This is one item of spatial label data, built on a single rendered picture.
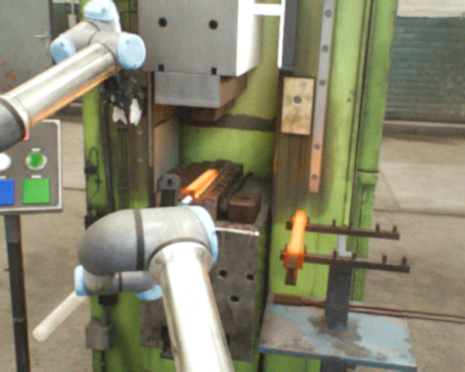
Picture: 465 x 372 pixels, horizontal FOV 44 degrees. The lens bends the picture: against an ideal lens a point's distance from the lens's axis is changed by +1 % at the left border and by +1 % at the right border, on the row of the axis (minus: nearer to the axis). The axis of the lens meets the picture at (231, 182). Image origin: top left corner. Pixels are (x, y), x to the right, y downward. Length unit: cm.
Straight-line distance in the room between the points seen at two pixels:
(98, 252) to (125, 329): 122
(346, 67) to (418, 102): 605
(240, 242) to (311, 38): 65
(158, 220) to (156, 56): 79
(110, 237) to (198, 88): 78
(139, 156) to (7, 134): 93
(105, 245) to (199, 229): 17
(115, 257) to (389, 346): 84
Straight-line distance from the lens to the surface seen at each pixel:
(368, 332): 168
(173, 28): 173
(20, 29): 844
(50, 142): 186
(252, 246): 175
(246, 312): 185
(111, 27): 145
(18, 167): 185
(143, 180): 200
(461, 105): 795
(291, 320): 168
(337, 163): 185
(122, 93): 152
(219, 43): 169
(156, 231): 105
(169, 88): 175
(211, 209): 180
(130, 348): 230
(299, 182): 187
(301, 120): 180
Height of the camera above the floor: 157
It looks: 17 degrees down
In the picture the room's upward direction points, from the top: 2 degrees clockwise
